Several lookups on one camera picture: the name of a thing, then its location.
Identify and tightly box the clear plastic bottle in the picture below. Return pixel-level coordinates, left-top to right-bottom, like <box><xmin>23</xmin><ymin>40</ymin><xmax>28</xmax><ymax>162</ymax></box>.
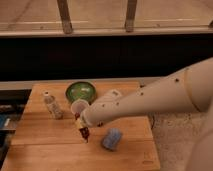
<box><xmin>43</xmin><ymin>91</ymin><xmax>63</xmax><ymax>119</ymax></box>

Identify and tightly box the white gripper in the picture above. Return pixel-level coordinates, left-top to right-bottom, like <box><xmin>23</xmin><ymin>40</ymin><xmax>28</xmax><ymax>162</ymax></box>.
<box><xmin>75</xmin><ymin>107</ymin><xmax>101</xmax><ymax>129</ymax></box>

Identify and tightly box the blue sponge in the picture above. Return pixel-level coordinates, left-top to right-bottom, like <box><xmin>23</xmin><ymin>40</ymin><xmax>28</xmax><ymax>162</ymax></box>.
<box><xmin>101</xmin><ymin>128</ymin><xmax>122</xmax><ymax>151</ymax></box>

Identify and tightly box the green ceramic bowl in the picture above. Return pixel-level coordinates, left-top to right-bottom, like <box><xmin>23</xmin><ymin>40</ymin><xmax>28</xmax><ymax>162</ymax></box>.
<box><xmin>65</xmin><ymin>81</ymin><xmax>96</xmax><ymax>103</ymax></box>

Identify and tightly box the red chili pepper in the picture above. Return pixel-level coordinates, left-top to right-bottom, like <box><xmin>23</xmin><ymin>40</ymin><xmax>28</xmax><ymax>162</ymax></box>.
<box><xmin>75</xmin><ymin>113</ymin><xmax>90</xmax><ymax>142</ymax></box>

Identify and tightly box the left metal post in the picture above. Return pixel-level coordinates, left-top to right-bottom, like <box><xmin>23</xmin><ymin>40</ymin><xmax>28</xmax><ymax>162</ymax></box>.
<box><xmin>57</xmin><ymin>0</ymin><xmax>73</xmax><ymax>34</ymax></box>

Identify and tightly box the clear plastic cup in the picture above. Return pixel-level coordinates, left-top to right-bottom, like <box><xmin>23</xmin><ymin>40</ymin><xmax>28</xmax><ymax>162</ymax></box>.
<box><xmin>70</xmin><ymin>99</ymin><xmax>89</xmax><ymax>114</ymax></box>

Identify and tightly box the right metal post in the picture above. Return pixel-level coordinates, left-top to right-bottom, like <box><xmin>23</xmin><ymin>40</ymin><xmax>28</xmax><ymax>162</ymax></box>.
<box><xmin>124</xmin><ymin>0</ymin><xmax>137</xmax><ymax>32</ymax></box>

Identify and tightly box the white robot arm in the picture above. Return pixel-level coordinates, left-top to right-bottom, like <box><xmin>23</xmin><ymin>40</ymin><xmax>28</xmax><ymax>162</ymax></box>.
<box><xmin>80</xmin><ymin>57</ymin><xmax>213</xmax><ymax>171</ymax></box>

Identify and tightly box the metal post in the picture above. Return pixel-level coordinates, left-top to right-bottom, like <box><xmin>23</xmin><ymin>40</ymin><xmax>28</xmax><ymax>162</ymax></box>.
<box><xmin>124</xmin><ymin>0</ymin><xmax>137</xmax><ymax>32</ymax></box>
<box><xmin>57</xmin><ymin>0</ymin><xmax>73</xmax><ymax>34</ymax></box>

